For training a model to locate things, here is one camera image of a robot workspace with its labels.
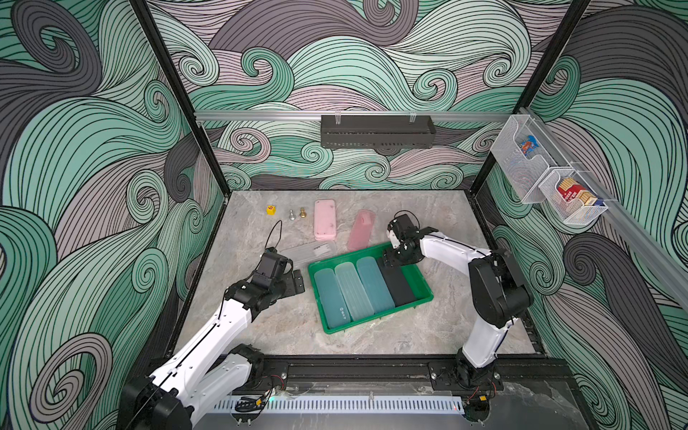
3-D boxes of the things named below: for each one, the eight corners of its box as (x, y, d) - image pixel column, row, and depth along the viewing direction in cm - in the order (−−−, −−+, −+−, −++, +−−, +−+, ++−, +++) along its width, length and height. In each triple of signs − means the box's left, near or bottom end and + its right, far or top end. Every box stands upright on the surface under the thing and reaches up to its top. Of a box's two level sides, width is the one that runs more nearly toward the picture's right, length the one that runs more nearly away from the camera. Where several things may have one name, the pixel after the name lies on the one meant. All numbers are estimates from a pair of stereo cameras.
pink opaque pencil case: (312, 240, 105) (311, 236, 103) (315, 203, 118) (314, 199, 116) (335, 240, 105) (335, 236, 103) (335, 203, 118) (335, 199, 116)
